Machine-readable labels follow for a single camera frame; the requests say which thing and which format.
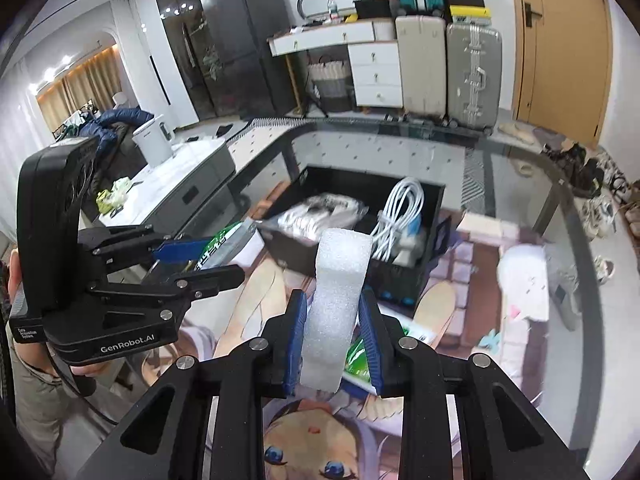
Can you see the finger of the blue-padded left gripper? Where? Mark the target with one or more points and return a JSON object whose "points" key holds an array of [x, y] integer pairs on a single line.
{"points": [[114, 248], [185, 286]]}

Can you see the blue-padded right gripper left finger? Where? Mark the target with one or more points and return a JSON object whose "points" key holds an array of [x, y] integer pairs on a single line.
{"points": [[206, 417]]}

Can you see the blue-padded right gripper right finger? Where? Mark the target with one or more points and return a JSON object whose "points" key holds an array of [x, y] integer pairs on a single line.
{"points": [[502, 434]]}

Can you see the bagged adidas white laces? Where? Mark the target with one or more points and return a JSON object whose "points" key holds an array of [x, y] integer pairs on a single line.
{"points": [[308, 219]]}

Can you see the white foam roll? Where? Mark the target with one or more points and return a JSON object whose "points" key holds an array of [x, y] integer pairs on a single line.
{"points": [[335, 309]]}

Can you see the green white cotton pack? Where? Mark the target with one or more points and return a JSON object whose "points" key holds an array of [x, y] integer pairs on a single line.
{"points": [[226, 244]]}

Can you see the white plush toy blue ear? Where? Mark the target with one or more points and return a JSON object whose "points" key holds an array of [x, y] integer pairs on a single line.
{"points": [[409, 248]]}

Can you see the grey white side cabinet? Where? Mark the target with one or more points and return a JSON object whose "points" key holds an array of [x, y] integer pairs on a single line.
{"points": [[167, 196]]}

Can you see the white kettle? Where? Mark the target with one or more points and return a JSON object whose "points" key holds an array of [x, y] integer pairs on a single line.
{"points": [[154, 141]]}

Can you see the blue puffer jacket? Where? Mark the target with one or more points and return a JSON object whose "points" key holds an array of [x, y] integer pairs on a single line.
{"points": [[102, 127]]}

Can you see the anime printed table mat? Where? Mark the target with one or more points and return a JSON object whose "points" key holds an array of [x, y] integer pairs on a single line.
{"points": [[312, 443]]}

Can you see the black storage box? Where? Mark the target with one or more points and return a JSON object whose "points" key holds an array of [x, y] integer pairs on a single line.
{"points": [[377, 230]]}

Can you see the striped laundry basket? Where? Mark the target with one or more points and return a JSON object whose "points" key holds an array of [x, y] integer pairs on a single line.
{"points": [[331, 82]]}

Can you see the black refrigerator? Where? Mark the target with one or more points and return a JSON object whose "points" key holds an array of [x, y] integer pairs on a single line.
{"points": [[242, 76]]}

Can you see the white drawer desk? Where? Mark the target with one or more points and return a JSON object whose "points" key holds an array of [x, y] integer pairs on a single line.
{"points": [[373, 56]]}

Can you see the plastic water bottle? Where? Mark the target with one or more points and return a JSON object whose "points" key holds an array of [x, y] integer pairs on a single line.
{"points": [[334, 15]]}

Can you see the beige suitcase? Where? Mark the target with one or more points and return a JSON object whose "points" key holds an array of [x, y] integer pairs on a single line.
{"points": [[422, 61]]}

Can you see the silver suitcase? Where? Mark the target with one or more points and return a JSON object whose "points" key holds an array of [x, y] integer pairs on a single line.
{"points": [[474, 71]]}

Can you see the wooden door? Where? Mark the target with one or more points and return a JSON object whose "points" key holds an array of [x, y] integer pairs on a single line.
{"points": [[563, 66]]}

